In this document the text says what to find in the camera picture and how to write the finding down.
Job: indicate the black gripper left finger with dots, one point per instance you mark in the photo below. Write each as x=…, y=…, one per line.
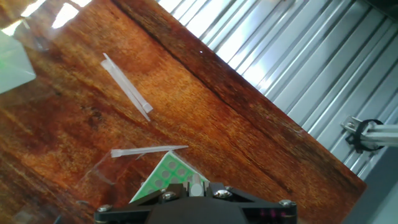
x=161, y=196

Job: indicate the clear large pipette tip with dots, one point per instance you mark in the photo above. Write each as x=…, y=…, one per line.
x=136, y=95
x=140, y=151
x=113, y=73
x=196, y=188

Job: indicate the glossy brown wooden board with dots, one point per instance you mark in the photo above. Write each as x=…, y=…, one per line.
x=186, y=109

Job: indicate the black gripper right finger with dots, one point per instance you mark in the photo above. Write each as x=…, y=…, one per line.
x=230, y=194

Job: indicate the aluminium post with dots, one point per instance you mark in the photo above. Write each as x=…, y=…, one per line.
x=382, y=135

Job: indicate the green clear pipette tip box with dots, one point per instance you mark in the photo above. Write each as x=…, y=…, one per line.
x=168, y=171
x=15, y=68

